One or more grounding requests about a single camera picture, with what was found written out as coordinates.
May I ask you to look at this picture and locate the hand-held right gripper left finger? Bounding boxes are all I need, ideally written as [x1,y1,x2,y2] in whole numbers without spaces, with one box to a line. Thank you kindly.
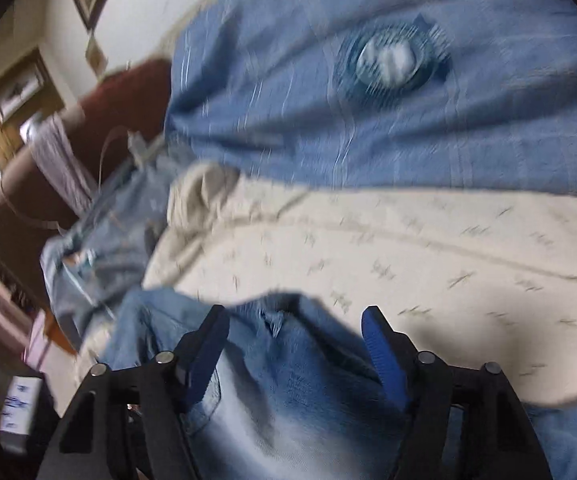
[36,305,230,480]

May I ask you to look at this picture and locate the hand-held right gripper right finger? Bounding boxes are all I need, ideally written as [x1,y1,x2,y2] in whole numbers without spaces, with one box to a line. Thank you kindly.
[361,305,552,480]

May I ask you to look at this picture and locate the blue denim pants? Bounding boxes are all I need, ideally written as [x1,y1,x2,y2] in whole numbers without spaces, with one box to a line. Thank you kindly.
[98,287,577,480]

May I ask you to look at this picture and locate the cream patterned blanket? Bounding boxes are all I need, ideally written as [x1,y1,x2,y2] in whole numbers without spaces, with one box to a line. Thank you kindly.
[143,162,577,406]

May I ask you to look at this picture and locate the pile of light denim clothes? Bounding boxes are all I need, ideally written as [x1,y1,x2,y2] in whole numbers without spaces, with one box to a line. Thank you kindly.
[41,160,184,341]

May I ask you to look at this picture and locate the pink box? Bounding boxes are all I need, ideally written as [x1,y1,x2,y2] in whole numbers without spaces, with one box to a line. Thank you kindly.
[23,310,50,367]

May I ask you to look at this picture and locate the white printed box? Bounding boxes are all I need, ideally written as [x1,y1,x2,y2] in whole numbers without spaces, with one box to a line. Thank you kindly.
[0,375,44,456]

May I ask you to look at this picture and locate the grey patterned cloth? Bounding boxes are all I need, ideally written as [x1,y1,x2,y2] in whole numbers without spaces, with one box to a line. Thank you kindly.
[31,112,96,216]

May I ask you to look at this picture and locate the brown sofa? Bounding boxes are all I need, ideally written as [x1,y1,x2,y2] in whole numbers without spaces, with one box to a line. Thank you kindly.
[0,57,174,311]

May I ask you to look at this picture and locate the blue striped bedsheet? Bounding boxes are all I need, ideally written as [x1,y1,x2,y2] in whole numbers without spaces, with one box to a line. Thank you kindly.
[163,0,577,198]

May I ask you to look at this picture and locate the wooden glass-door cabinet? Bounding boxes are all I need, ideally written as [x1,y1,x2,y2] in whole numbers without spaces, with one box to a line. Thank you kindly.
[0,50,64,211]

